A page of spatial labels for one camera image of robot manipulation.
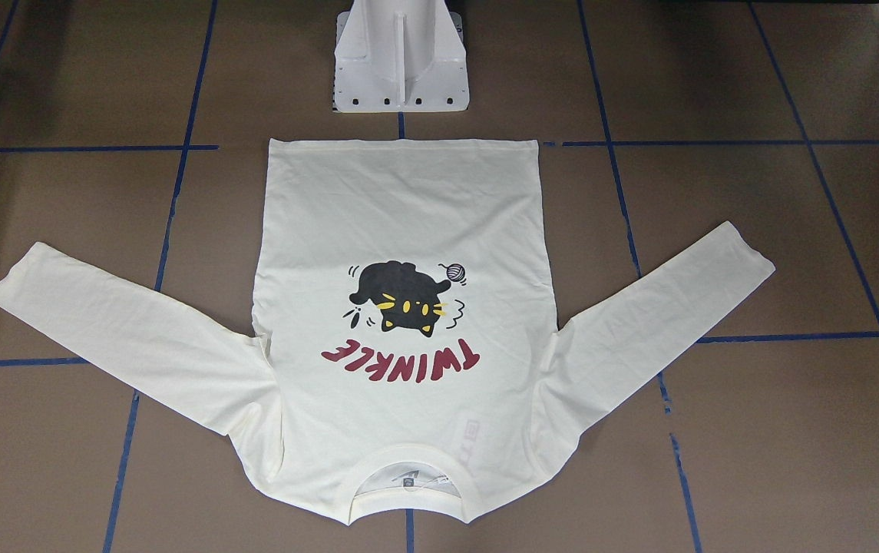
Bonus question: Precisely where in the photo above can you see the cream long-sleeve cat shirt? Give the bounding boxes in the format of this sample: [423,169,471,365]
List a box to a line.
[0,140,774,525]

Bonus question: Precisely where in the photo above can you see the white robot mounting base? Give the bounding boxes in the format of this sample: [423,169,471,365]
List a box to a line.
[333,1,470,113]

